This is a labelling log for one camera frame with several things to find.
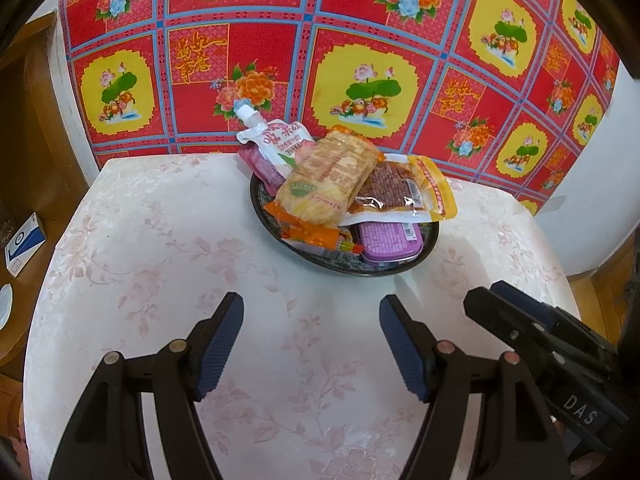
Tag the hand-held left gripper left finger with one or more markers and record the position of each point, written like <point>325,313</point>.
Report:
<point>220,345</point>

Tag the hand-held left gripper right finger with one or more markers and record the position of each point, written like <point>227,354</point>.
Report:
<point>405,350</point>

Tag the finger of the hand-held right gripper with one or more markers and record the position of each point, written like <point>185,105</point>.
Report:
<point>530,305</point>
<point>495,317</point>

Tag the blue patterned plate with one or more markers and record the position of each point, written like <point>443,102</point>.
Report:
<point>360,269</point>

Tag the purple tin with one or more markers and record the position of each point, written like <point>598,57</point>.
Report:
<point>390,240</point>

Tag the small orange snack packet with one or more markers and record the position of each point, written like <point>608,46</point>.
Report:
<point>310,235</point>

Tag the yellow meat snack packet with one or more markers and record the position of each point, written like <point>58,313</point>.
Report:
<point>395,185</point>

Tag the orange rice cracker packet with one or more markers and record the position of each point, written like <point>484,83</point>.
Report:
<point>325,175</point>

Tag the pink drink pouch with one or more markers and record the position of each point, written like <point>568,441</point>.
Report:
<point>280,145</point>

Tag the blue white box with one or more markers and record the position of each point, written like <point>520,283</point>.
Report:
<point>25,245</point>

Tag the white round dish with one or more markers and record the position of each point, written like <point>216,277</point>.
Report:
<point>4,305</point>

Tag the wooden cabinet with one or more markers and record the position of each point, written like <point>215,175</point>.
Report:
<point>30,160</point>

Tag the red floral printed cloth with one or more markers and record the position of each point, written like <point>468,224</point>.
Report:
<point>200,10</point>

